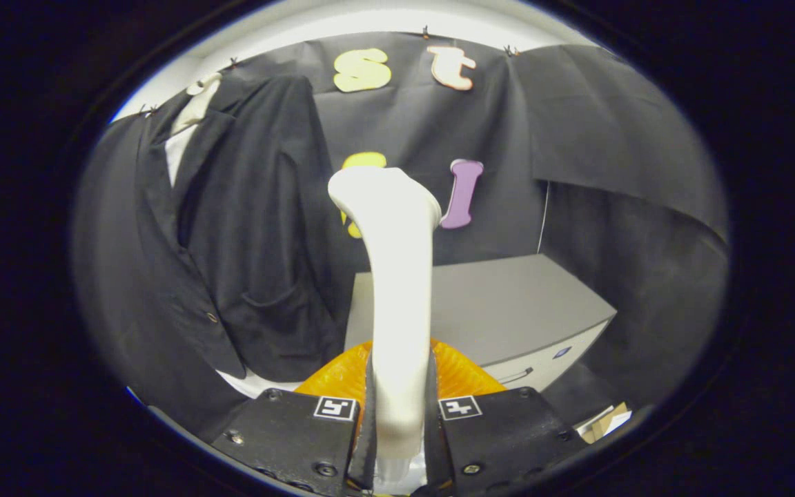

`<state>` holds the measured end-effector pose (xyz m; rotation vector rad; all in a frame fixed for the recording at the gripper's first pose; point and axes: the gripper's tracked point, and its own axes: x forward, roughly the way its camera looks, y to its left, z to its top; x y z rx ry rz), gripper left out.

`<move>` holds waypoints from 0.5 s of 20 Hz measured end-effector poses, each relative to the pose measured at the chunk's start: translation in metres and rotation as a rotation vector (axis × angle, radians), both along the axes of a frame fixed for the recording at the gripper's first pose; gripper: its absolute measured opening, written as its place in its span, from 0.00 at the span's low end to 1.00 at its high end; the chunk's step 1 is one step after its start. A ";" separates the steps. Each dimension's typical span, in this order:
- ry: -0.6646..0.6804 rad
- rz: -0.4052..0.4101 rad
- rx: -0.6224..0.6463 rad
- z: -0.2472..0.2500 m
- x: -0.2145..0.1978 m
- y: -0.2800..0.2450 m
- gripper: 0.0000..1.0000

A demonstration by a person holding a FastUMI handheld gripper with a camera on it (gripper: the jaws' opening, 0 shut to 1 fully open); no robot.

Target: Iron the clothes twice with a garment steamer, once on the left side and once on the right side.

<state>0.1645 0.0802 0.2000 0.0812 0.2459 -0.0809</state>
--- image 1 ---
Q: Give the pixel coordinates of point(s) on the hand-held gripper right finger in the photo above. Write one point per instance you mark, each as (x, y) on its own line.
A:
(501, 435)

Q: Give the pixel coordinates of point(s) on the black blazer jacket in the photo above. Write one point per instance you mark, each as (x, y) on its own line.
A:
(259, 228)

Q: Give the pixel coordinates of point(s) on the grey cabinet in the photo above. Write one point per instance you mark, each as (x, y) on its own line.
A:
(508, 304)

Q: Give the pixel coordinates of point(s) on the cardboard box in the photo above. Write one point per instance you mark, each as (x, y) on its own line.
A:
(608, 420)

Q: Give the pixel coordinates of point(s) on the white clothes hanger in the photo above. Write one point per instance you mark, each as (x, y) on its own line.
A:
(201, 103)

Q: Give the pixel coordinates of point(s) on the white garment steamer wand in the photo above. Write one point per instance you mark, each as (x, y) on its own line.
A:
(401, 290)

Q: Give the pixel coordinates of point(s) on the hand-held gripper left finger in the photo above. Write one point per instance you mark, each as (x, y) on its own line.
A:
(294, 442)

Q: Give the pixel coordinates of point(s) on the black backdrop cloth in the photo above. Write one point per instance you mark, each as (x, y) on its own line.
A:
(611, 124)

